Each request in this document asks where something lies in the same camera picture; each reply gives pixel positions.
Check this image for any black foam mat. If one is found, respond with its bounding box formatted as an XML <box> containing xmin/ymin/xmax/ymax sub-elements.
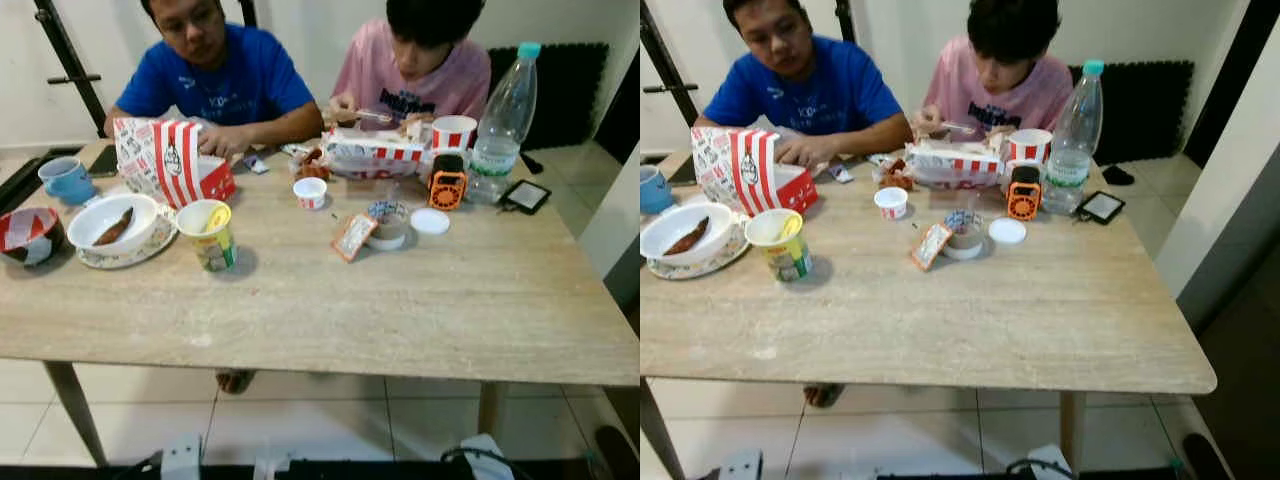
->
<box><xmin>1068</xmin><ymin>60</ymin><xmax>1196</xmax><ymax>166</ymax></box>
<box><xmin>487</xmin><ymin>42</ymin><xmax>611</xmax><ymax>151</ymax></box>

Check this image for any large clear teal-capped water bottle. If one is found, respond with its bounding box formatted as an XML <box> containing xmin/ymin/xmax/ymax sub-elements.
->
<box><xmin>1040</xmin><ymin>60</ymin><xmax>1106</xmax><ymax>216</ymax></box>
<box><xmin>468</xmin><ymin>42</ymin><xmax>542</xmax><ymax>206</ymax></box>

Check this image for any person in pink shirt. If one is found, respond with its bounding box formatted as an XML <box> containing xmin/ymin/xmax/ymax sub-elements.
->
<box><xmin>912</xmin><ymin>0</ymin><xmax>1076</xmax><ymax>143</ymax></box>
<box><xmin>328</xmin><ymin>0</ymin><xmax>493</xmax><ymax>137</ymax></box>

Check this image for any black framed small screen device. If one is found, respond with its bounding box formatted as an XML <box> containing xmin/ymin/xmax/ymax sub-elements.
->
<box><xmin>1075</xmin><ymin>190</ymin><xmax>1127</xmax><ymax>226</ymax></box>
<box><xmin>498</xmin><ymin>179</ymin><xmax>553</xmax><ymax>216</ymax></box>

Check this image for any yellow cup noodle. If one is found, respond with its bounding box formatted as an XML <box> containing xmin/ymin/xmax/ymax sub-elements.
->
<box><xmin>745</xmin><ymin>208</ymin><xmax>813</xmax><ymax>283</ymax></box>
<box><xmin>176</xmin><ymin>199</ymin><xmax>239</xmax><ymax>273</ymax></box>

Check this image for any brown food piece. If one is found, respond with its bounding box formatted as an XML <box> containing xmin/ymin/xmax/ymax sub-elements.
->
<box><xmin>92</xmin><ymin>207</ymin><xmax>134</xmax><ymax>246</ymax></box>
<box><xmin>662</xmin><ymin>216</ymin><xmax>711</xmax><ymax>256</ymax></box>

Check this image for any person in blue shirt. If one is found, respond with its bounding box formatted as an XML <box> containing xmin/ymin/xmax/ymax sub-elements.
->
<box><xmin>693</xmin><ymin>0</ymin><xmax>916</xmax><ymax>167</ymax></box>
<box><xmin>103</xmin><ymin>0</ymin><xmax>326</xmax><ymax>161</ymax></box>

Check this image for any orange black small radio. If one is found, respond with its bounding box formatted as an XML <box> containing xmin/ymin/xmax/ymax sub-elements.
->
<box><xmin>427</xmin><ymin>153</ymin><xmax>469</xmax><ymax>212</ymax></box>
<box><xmin>1005</xmin><ymin>165</ymin><xmax>1044</xmax><ymax>222</ymax></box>

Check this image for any red white striped paper bag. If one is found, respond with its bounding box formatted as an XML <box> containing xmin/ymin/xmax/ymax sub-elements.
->
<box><xmin>692</xmin><ymin>127</ymin><xmax>818</xmax><ymax>216</ymax></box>
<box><xmin>113</xmin><ymin>117</ymin><xmax>238</xmax><ymax>209</ymax></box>

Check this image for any black metal rack frame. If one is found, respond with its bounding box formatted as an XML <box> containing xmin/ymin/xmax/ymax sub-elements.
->
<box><xmin>33</xmin><ymin>0</ymin><xmax>109</xmax><ymax>136</ymax></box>
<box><xmin>640</xmin><ymin>0</ymin><xmax>701</xmax><ymax>126</ymax></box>

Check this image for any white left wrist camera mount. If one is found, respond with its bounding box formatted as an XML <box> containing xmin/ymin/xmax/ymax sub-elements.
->
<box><xmin>718</xmin><ymin>450</ymin><xmax>764</xmax><ymax>480</ymax></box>
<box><xmin>160</xmin><ymin>432</ymin><xmax>203</xmax><ymax>480</ymax></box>

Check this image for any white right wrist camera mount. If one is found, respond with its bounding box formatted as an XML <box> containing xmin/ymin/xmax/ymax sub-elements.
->
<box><xmin>1025</xmin><ymin>445</ymin><xmax>1076</xmax><ymax>480</ymax></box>
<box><xmin>460</xmin><ymin>433</ymin><xmax>516</xmax><ymax>480</ymax></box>

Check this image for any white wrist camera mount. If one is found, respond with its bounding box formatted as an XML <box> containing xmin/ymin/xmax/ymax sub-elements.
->
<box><xmin>718</xmin><ymin>450</ymin><xmax>764</xmax><ymax>480</ymax></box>
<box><xmin>160</xmin><ymin>432</ymin><xmax>203</xmax><ymax>480</ymax></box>
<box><xmin>1025</xmin><ymin>445</ymin><xmax>1076</xmax><ymax>480</ymax></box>
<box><xmin>460</xmin><ymin>433</ymin><xmax>516</xmax><ymax>480</ymax></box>

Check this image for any light wooden dining table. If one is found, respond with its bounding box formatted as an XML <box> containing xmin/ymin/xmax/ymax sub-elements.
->
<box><xmin>640</xmin><ymin>150</ymin><xmax>1218</xmax><ymax>480</ymax></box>
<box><xmin>0</xmin><ymin>140</ymin><xmax>641</xmax><ymax>466</ymax></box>

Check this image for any red white striped paper cup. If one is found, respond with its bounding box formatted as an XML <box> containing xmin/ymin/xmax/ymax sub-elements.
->
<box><xmin>1008</xmin><ymin>128</ymin><xmax>1054</xmax><ymax>166</ymax></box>
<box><xmin>432</xmin><ymin>115</ymin><xmax>479</xmax><ymax>153</ymax></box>

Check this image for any patterned tape roll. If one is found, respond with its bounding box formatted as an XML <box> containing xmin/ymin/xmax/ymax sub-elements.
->
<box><xmin>943</xmin><ymin>209</ymin><xmax>986</xmax><ymax>261</ymax></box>
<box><xmin>365</xmin><ymin>200</ymin><xmax>411</xmax><ymax>251</ymax></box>

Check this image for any red white paper bowl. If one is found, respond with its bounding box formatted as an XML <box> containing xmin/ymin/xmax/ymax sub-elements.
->
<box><xmin>0</xmin><ymin>207</ymin><xmax>66</xmax><ymax>268</ymax></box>

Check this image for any blue mug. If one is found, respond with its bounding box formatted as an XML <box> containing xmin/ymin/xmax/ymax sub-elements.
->
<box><xmin>640</xmin><ymin>165</ymin><xmax>674</xmax><ymax>215</ymax></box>
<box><xmin>38</xmin><ymin>157</ymin><xmax>98</xmax><ymax>206</ymax></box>

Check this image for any red white striped food box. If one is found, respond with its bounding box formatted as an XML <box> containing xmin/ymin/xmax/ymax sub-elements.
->
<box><xmin>900</xmin><ymin>140</ymin><xmax>1011</xmax><ymax>191</ymax></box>
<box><xmin>320</xmin><ymin>128</ymin><xmax>433</xmax><ymax>181</ymax></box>

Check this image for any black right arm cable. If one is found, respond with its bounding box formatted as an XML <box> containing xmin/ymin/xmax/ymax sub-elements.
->
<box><xmin>440</xmin><ymin>446</ymin><xmax>521</xmax><ymax>473</ymax></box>
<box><xmin>1005</xmin><ymin>457</ymin><xmax>1081</xmax><ymax>477</ymax></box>

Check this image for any orange rimmed card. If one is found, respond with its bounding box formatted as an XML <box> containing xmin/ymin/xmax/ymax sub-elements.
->
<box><xmin>332</xmin><ymin>212</ymin><xmax>379</xmax><ymax>263</ymax></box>
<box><xmin>910</xmin><ymin>221</ymin><xmax>954</xmax><ymax>272</ymax></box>

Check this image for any patterned plate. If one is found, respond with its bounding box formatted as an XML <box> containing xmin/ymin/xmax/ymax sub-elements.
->
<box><xmin>77</xmin><ymin>215</ymin><xmax>179</xmax><ymax>271</ymax></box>
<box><xmin>648</xmin><ymin>225</ymin><xmax>751</xmax><ymax>281</ymax></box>

